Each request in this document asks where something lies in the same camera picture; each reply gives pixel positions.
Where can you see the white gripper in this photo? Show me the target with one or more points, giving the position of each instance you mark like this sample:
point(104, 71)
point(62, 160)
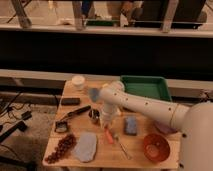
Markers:
point(107, 115)

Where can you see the red orange pepper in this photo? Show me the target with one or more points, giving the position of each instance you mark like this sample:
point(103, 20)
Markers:
point(109, 136)

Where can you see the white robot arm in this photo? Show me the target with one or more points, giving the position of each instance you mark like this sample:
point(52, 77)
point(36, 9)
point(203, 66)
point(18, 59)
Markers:
point(195, 123)

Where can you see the small metal cup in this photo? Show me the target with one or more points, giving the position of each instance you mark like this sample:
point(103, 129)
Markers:
point(94, 116)

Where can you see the white paper cup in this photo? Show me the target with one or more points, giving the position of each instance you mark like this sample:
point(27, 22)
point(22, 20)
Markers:
point(78, 82)

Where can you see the small blue grey cloth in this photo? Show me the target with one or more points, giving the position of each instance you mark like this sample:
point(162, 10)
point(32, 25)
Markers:
point(93, 94)

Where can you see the blue sponge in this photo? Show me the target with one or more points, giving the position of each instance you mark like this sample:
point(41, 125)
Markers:
point(130, 125)

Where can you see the black rectangular block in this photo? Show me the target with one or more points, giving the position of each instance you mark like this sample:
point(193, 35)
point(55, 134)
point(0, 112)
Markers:
point(70, 101)

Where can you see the metal fork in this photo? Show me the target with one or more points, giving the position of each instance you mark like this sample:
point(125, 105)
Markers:
point(116, 137)

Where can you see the small black square dish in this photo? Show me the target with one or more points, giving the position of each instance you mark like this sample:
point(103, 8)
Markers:
point(61, 126)

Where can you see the bunch of red grapes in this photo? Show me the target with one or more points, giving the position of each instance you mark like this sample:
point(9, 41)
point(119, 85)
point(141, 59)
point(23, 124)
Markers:
point(64, 145)

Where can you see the green plastic tray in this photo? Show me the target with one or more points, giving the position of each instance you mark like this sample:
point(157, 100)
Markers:
point(146, 86)

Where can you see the purple bowl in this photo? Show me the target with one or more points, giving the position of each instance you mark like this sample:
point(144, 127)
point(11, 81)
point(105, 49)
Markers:
point(164, 129)

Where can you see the red orange bowl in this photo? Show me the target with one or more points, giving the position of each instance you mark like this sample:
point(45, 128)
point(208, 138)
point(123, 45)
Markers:
point(156, 148)

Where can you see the black handled knife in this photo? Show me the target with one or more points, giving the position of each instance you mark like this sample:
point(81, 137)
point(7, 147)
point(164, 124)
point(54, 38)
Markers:
point(76, 112)

